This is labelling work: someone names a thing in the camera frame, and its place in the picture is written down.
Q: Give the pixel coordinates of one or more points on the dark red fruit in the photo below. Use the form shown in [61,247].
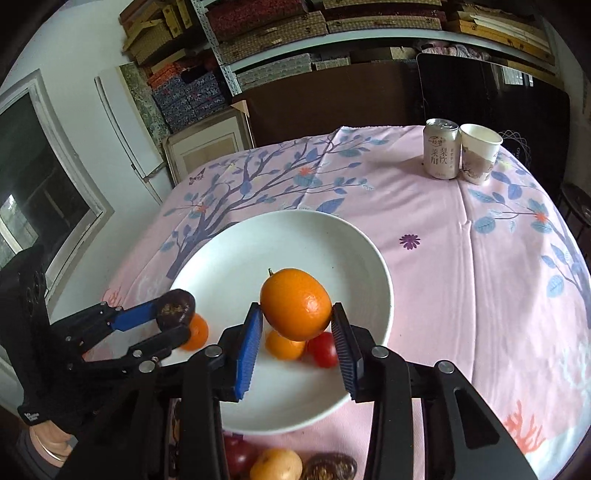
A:
[236,454]

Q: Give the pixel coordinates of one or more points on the black round stool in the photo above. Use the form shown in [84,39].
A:
[577,203]

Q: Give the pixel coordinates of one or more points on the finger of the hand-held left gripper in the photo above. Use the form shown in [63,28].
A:
[157,344]
[134,314]

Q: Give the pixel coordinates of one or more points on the red tomato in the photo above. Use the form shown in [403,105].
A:
[324,351]

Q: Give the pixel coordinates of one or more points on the stack of woven boxes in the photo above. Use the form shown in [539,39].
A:
[272,32]

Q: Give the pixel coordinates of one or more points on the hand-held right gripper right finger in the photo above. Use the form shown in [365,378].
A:
[345,357]

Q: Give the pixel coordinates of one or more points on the silver drink can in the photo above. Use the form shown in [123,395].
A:
[441,147]

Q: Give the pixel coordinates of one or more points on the white metal shelf rack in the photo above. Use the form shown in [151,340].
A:
[226,69]

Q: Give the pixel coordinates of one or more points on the stack of yellow wooden boxes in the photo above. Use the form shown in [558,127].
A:
[152,32]

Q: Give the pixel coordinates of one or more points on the marbled green board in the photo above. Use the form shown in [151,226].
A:
[145,106]

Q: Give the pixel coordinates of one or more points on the yellow orange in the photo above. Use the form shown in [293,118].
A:
[276,465]

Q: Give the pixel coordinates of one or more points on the dark passion fruit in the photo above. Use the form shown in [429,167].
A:
[330,467]
[176,305]

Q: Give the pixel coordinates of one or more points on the pink floral tablecloth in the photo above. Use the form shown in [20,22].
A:
[438,277]

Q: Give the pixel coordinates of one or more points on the white paper cup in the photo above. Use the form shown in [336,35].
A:
[480,154]

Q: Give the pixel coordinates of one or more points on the stack of blue patterned boxes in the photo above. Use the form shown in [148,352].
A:
[189,99]

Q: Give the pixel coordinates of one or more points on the white board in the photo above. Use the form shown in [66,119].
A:
[124,134]

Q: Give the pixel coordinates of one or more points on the small orange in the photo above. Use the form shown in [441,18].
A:
[282,347]
[197,333]

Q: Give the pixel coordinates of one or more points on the framed picture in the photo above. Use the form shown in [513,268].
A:
[207,145]

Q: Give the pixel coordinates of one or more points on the white framed window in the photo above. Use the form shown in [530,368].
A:
[41,184]

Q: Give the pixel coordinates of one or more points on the brown board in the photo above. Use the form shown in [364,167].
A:
[323,101]

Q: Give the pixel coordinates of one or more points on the large orange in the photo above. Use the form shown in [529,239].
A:
[295,302]

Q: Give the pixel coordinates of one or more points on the white plate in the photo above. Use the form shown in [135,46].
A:
[286,244]

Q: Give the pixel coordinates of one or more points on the stack of wooden frames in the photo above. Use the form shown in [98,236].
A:
[503,27]

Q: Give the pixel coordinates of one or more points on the person's left hand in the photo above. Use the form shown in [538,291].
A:
[60,397]

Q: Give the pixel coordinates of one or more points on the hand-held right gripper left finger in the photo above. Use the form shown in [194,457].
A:
[245,355]

